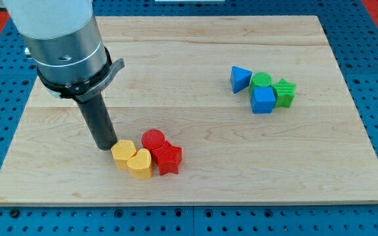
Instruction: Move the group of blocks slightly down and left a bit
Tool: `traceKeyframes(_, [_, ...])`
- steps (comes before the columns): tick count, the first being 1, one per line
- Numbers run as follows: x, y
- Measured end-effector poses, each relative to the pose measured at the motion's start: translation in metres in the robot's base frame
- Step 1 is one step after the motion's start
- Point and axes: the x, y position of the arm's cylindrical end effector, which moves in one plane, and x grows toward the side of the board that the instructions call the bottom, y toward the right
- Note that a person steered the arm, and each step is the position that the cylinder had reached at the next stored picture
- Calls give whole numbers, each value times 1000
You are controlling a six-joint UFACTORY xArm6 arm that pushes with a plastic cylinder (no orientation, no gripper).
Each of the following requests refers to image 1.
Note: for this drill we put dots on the yellow heart block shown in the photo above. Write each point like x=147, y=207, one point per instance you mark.
x=140, y=165

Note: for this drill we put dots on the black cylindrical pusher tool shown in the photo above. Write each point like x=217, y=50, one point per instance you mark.
x=97, y=118

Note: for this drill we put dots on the blue triangle block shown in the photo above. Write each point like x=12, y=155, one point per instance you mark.
x=239, y=79

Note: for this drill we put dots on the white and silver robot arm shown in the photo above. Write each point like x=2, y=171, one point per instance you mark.
x=63, y=39

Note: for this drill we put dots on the blue cube block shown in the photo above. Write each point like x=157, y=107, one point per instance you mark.
x=262, y=100

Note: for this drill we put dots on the red star block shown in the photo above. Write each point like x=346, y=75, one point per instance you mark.
x=168, y=158

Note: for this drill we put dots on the green star block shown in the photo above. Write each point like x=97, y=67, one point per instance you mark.
x=284, y=93

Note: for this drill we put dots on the red cylinder block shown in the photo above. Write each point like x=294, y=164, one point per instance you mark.
x=152, y=139

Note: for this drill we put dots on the green cylinder block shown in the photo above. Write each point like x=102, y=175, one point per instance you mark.
x=260, y=79

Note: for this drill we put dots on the yellow hexagon block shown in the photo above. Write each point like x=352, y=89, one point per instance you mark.
x=122, y=151

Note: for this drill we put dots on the light wooden board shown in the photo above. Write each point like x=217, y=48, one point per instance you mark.
x=177, y=79

